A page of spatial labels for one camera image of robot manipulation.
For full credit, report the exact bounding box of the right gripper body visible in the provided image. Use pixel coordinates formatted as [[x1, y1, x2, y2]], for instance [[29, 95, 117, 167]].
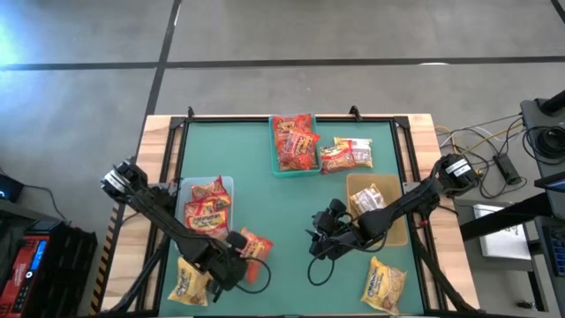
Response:
[[311, 198, 370, 260]]

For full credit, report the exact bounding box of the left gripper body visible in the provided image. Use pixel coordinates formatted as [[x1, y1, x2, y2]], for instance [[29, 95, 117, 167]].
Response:
[[192, 231, 249, 292]]

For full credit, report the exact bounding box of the red spicy chicken noodle pack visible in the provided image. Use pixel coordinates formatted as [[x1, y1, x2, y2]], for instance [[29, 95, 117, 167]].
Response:
[[239, 227, 275, 284], [281, 128, 322, 172], [272, 113, 313, 145], [275, 139, 320, 173]]

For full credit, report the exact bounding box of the red and yellow ramen pack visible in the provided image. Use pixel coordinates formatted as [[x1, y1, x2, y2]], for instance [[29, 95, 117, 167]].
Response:
[[318, 140, 358, 175]]

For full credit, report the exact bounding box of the green table mat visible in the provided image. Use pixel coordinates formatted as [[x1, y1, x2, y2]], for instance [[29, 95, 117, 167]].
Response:
[[157, 119, 426, 317]]

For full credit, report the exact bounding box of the teal plastic bin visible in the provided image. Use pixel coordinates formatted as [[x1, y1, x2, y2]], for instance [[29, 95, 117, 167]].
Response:
[[267, 113, 323, 179]]

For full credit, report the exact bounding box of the tan orange plastic bin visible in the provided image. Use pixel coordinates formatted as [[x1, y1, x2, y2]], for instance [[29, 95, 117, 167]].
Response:
[[345, 172, 410, 247]]

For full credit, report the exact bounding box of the clear plastic bin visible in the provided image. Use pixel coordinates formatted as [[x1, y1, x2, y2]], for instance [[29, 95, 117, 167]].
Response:
[[174, 175, 236, 253]]

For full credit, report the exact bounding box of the yellow and white ramen pack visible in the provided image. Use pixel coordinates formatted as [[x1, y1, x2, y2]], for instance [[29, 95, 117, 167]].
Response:
[[333, 136, 374, 170]]

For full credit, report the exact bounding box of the yellow black hazard tape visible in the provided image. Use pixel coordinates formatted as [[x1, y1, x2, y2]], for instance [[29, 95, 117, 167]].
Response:
[[89, 193, 124, 315]]

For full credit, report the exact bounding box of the black plastic crate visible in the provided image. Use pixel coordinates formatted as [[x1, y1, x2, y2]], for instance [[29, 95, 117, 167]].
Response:
[[33, 222, 99, 318]]

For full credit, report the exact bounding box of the white paper box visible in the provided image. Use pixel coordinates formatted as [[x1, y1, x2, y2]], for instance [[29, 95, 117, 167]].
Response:
[[472, 202, 533, 261]]

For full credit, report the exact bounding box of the black diagonal bar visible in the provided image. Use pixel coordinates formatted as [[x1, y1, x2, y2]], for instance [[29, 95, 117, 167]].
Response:
[[458, 190, 565, 242]]

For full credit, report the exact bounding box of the black power adapter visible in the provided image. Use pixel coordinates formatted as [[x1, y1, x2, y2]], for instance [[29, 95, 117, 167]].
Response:
[[492, 152, 523, 186]]

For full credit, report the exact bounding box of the red electronic instrument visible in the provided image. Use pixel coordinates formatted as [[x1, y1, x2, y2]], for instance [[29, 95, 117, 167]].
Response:
[[0, 233, 50, 318]]

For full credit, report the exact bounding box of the black keyboard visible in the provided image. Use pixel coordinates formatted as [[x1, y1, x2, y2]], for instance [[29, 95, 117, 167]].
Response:
[[540, 220, 565, 266]]

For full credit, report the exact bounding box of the blue screen laptop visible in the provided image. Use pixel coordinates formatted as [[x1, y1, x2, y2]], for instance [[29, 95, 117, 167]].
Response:
[[532, 171, 565, 194]]

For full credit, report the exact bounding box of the black device with blue light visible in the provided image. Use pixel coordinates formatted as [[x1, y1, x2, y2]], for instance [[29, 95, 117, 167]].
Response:
[[0, 173, 24, 203]]

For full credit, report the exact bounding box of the black equipment stand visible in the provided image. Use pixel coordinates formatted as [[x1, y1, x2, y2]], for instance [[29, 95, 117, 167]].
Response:
[[519, 89, 565, 178]]

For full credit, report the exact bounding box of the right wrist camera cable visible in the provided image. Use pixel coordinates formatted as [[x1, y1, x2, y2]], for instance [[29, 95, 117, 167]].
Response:
[[306, 255, 336, 287]]

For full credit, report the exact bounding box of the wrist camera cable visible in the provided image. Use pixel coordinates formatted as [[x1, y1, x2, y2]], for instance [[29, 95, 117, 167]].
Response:
[[306, 255, 336, 287], [233, 258, 272, 295]]

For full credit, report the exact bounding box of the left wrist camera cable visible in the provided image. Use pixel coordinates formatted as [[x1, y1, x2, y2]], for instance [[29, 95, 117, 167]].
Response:
[[233, 258, 272, 295]]

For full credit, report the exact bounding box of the black table frame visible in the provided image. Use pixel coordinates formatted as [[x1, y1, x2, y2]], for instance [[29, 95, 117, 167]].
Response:
[[97, 104, 485, 318]]

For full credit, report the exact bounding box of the yellow floor cable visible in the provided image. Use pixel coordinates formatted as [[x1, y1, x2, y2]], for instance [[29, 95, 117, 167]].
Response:
[[465, 121, 525, 154]]

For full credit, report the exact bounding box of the coiled black cable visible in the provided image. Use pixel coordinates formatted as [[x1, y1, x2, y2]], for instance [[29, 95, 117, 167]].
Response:
[[522, 125, 565, 168]]

